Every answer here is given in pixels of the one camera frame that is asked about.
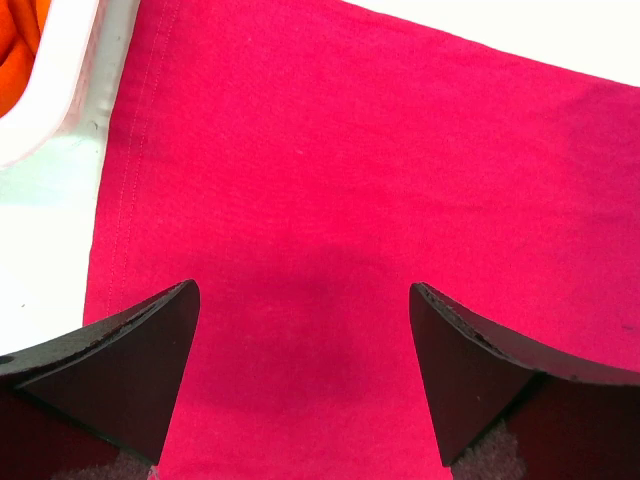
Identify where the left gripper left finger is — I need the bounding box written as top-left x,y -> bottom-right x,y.
1,280 -> 200,479

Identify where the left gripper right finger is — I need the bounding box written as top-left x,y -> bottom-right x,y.
409,283 -> 639,480

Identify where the crimson red t-shirt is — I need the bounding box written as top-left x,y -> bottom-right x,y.
85,1 -> 639,479

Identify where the white plastic basket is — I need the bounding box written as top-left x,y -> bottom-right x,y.
0,0 -> 141,171

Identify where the crumpled orange t-shirt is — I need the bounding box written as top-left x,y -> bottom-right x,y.
0,0 -> 51,116

